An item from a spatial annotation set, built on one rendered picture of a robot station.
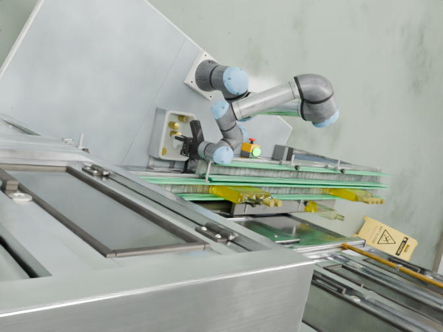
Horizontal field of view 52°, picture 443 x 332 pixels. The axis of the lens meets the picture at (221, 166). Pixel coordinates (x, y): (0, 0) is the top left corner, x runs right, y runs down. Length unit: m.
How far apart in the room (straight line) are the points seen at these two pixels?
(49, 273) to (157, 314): 0.12
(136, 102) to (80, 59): 0.31
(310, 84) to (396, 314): 0.88
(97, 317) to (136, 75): 1.65
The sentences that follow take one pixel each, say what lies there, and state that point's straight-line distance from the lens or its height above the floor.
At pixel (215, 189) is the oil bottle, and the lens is 2.22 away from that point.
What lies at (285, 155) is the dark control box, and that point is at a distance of 2.67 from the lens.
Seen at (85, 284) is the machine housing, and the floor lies 2.10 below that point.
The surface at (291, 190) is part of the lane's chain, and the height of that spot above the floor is 0.88.
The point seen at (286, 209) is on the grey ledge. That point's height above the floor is 0.88.
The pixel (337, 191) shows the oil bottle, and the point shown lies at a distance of 3.01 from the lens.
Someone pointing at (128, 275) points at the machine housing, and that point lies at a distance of 0.50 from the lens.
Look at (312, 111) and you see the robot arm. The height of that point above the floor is 1.36.
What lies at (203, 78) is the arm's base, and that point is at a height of 0.83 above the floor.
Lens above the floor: 2.48
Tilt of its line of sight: 45 degrees down
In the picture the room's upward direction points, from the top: 110 degrees clockwise
